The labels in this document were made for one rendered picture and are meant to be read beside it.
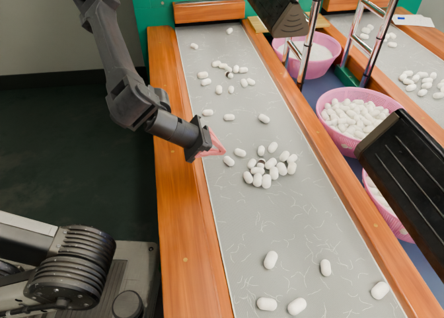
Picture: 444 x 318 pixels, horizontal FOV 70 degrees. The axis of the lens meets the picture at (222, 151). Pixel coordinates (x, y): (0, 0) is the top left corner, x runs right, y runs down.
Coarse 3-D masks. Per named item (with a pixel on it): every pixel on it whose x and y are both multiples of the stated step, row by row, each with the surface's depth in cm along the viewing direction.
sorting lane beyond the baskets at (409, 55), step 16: (352, 16) 151; (368, 16) 151; (400, 32) 138; (384, 48) 128; (400, 48) 128; (416, 48) 128; (384, 64) 119; (400, 64) 119; (416, 64) 119; (432, 64) 119; (416, 96) 104; (432, 96) 104; (432, 112) 98
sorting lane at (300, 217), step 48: (192, 48) 128; (240, 48) 128; (192, 96) 104; (240, 96) 104; (240, 144) 88; (288, 144) 88; (240, 192) 76; (288, 192) 76; (336, 192) 75; (240, 240) 67; (288, 240) 67; (336, 240) 67; (240, 288) 59; (288, 288) 59; (336, 288) 59
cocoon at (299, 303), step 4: (296, 300) 56; (300, 300) 56; (304, 300) 56; (292, 304) 56; (296, 304) 55; (300, 304) 55; (304, 304) 56; (288, 308) 56; (292, 308) 55; (296, 308) 55; (300, 308) 55; (304, 308) 56; (292, 312) 55; (296, 312) 55
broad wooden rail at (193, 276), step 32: (160, 32) 132; (160, 64) 114; (160, 160) 80; (160, 192) 72; (192, 192) 72; (160, 224) 66; (192, 224) 66; (192, 256) 61; (192, 288) 57; (224, 288) 59
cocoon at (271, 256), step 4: (268, 252) 63; (272, 252) 62; (268, 256) 62; (272, 256) 62; (276, 256) 62; (264, 260) 62; (268, 260) 61; (272, 260) 61; (264, 264) 61; (268, 264) 61; (272, 264) 61; (268, 268) 61
